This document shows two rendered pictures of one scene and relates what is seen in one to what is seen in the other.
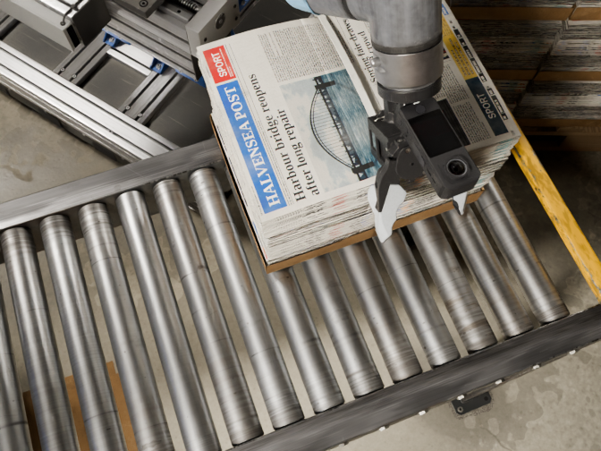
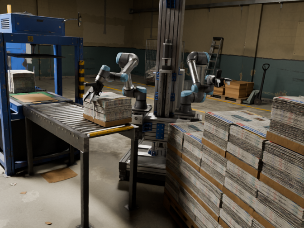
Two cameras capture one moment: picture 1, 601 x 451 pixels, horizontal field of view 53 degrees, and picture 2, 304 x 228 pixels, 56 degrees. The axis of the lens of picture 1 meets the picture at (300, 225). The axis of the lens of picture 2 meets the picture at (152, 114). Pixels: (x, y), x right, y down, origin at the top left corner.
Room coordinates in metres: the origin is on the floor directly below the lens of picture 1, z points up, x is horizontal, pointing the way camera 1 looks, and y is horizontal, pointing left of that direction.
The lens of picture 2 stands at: (0.02, -2.60, 1.51)
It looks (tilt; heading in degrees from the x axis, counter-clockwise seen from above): 14 degrees down; 70
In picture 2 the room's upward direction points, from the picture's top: 3 degrees clockwise
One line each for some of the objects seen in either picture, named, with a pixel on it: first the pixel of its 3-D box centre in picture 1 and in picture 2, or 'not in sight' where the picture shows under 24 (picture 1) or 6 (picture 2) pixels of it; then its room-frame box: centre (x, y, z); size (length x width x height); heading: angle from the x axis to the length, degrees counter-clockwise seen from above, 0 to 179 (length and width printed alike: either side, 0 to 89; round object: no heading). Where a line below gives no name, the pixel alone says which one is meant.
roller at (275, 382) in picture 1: (242, 289); (81, 120); (0.28, 0.09, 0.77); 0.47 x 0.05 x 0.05; 23
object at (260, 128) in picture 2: not in sight; (273, 128); (1.26, -1.31, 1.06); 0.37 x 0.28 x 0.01; 1
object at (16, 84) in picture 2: not in sight; (19, 80); (-0.38, 1.67, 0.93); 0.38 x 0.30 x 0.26; 113
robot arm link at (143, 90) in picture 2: not in sight; (140, 92); (0.95, 0.36, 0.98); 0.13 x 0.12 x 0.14; 144
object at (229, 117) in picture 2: not in sight; (238, 116); (1.23, -1.03, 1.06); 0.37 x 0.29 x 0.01; 2
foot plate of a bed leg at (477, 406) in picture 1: (467, 390); (84, 226); (0.25, -0.48, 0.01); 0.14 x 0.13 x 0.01; 23
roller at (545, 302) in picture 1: (491, 202); (107, 131); (0.46, -0.33, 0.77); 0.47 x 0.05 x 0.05; 23
